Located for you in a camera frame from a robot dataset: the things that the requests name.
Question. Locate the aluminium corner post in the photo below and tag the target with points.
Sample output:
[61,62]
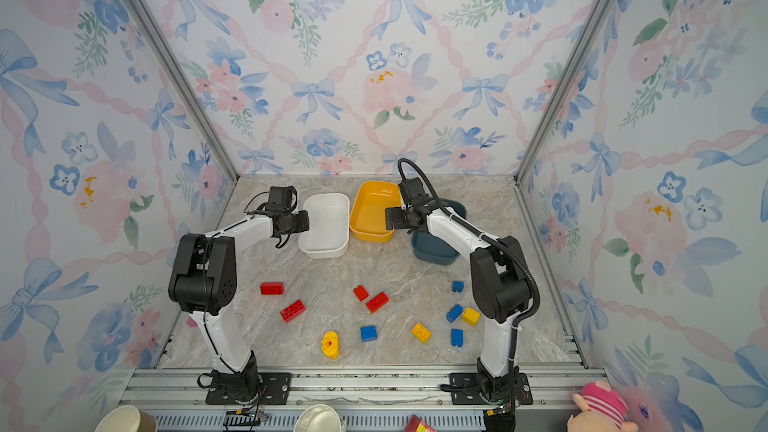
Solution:
[172,67]
[579,54]

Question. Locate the small red lego brick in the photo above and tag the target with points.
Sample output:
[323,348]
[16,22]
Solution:
[361,293]

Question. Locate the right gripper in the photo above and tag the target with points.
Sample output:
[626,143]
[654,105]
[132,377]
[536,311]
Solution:
[393,215]

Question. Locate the long red lego brick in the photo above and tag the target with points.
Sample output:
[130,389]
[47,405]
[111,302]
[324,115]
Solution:
[292,311]

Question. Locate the dark teal plastic container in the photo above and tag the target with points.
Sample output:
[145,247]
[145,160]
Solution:
[433,250]

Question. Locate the yellow duck lego piece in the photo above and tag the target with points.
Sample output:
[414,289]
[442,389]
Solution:
[330,345]

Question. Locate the right aluminium corner post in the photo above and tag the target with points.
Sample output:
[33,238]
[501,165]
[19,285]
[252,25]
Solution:
[579,54]

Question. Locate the pink plush toy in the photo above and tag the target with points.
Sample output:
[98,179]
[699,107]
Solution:
[600,409]

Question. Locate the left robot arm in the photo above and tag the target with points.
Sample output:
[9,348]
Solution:
[204,282]

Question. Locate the red packet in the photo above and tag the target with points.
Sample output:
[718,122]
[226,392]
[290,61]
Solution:
[416,424]

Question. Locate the yellow lego brick cube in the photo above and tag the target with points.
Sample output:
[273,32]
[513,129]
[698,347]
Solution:
[470,316]

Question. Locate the aluminium mounting rail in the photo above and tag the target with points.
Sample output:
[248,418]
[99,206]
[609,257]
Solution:
[550,385]

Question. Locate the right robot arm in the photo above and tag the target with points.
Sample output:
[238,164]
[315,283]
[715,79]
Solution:
[503,289]

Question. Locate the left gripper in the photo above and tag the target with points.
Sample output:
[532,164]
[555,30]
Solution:
[305,225]

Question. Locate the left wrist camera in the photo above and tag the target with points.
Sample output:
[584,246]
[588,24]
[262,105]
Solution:
[281,199]

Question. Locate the white bowl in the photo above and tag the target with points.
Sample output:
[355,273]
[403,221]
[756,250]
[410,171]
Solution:
[319,418]

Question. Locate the yellow plastic container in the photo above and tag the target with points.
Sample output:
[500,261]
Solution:
[367,218]

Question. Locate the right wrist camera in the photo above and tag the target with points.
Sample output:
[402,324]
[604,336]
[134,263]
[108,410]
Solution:
[413,193]

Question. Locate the yellow lego brick flat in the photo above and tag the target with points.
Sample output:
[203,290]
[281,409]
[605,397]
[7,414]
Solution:
[420,332]

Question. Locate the white plastic container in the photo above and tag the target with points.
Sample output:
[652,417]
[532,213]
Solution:
[328,234]

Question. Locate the left aluminium corner post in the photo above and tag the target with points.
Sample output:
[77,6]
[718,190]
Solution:
[172,67]

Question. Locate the paper cup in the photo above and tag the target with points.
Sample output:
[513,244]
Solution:
[127,418]

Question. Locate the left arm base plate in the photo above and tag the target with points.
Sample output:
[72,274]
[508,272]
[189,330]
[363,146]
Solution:
[241,389]

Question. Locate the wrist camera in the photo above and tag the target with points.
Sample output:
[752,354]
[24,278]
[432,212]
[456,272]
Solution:
[281,199]
[413,193]

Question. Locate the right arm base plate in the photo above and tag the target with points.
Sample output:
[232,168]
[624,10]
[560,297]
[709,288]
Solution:
[477,389]

